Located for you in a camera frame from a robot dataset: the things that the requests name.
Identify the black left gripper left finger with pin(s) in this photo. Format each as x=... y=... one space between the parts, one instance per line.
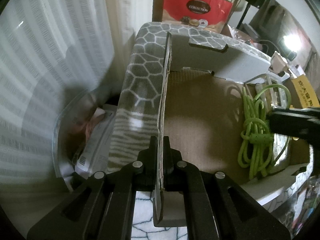
x=102 y=206

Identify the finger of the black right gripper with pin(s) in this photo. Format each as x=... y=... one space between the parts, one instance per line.
x=300 y=123

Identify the grey white patterned blanket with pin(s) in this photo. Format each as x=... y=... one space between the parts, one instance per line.
x=136 y=121

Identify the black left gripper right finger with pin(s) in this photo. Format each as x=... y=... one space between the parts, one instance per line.
x=215 y=206

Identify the shallow cardboard tray box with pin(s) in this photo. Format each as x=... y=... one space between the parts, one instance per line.
x=201 y=115

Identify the white printed paper sheet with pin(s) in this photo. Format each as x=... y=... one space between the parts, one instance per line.
x=94 y=156

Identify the yellow instruction booklet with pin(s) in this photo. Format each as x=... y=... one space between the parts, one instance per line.
x=305 y=93

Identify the clear plastic storage bin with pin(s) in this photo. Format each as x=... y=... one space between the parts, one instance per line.
x=70 y=133

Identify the red Collection gift bag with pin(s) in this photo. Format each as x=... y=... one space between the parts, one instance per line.
x=209 y=15

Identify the white striped curtain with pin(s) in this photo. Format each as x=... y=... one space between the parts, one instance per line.
x=51 y=51

